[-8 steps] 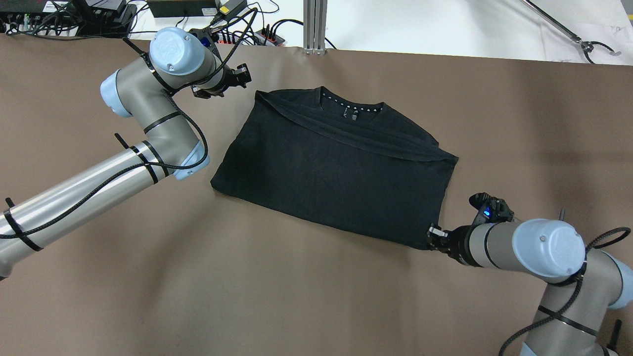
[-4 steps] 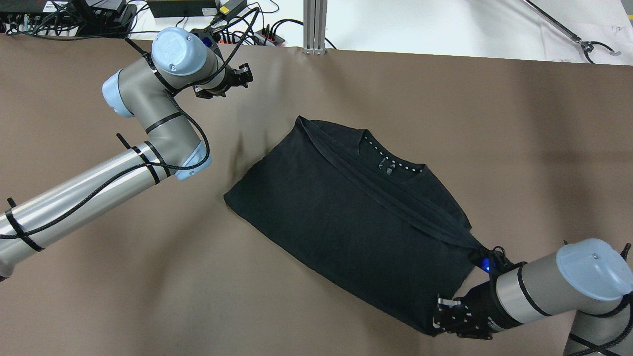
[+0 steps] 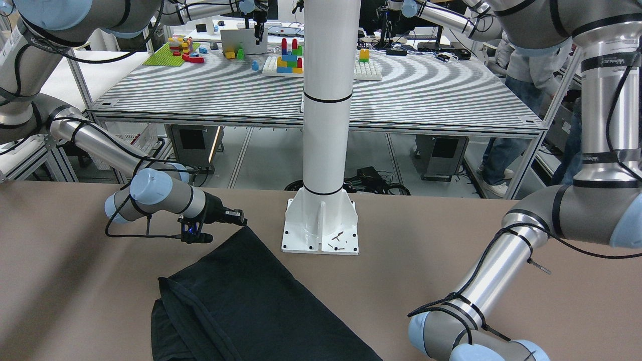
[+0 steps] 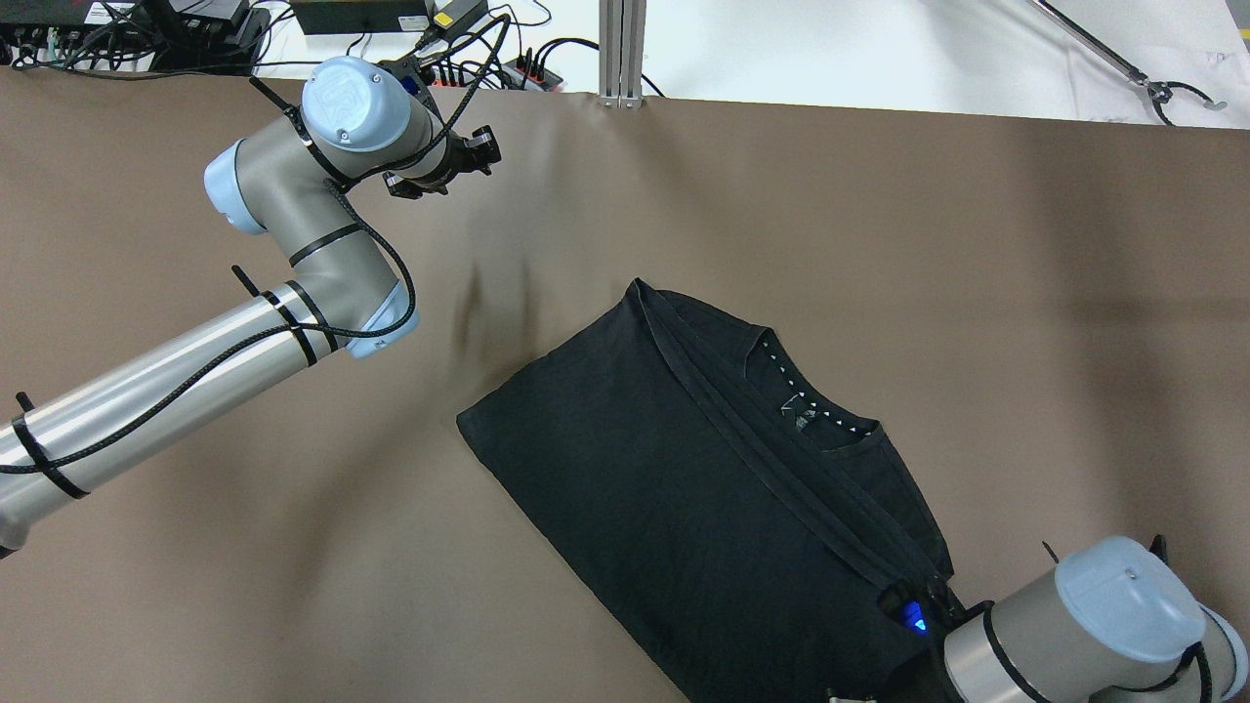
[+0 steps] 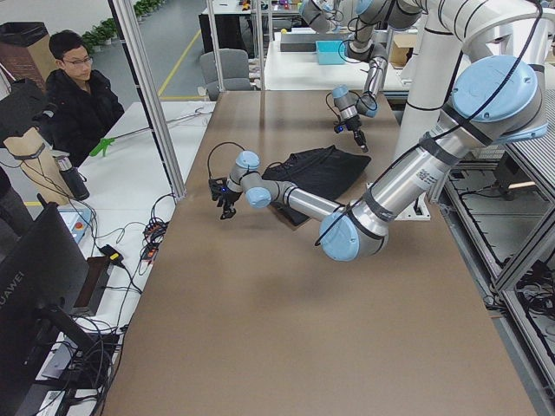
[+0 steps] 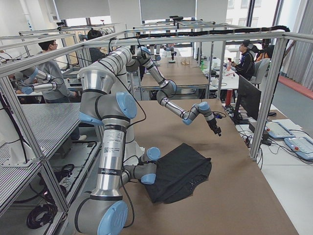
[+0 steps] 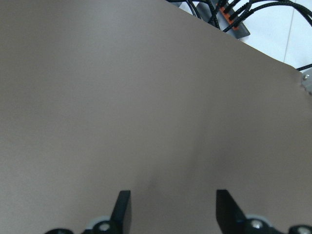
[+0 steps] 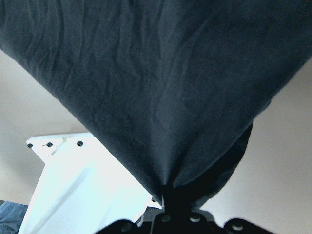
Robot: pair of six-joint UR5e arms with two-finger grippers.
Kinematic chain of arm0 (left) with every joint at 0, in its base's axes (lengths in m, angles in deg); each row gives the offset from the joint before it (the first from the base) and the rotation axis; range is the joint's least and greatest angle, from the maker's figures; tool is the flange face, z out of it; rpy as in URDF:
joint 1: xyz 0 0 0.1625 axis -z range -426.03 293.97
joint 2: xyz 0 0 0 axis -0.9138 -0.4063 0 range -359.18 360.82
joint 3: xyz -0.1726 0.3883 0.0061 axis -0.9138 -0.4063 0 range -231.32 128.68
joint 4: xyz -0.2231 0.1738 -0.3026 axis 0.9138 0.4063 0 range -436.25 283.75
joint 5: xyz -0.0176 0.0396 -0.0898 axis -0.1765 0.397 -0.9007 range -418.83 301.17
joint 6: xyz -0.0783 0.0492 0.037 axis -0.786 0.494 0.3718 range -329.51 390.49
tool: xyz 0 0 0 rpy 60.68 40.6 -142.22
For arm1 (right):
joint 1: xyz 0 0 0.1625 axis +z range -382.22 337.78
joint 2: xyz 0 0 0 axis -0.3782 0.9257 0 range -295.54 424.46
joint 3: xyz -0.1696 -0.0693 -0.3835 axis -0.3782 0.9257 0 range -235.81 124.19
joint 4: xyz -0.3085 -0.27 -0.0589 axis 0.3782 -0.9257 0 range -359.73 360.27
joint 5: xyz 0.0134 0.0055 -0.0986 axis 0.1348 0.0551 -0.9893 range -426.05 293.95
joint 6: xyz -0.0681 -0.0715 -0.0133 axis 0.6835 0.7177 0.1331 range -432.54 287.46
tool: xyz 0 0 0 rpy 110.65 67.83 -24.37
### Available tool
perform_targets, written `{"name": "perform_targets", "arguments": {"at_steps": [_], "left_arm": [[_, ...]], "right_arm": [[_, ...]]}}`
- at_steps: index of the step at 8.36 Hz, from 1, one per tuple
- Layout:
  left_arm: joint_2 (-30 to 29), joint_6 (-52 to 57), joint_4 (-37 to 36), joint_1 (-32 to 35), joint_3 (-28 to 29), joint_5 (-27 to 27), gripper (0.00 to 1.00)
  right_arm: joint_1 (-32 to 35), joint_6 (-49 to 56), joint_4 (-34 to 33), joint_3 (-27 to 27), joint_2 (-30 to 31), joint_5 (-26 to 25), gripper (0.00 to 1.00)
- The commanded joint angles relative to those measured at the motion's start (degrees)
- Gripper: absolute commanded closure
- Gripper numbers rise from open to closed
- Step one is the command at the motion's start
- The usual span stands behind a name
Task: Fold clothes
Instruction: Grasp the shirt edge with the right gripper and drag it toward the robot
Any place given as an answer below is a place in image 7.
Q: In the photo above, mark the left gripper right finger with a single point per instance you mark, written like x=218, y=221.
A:
x=229, y=216

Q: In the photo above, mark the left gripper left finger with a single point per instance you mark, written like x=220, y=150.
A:
x=121, y=216

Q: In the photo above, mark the black power strip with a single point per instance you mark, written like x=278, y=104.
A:
x=203, y=9

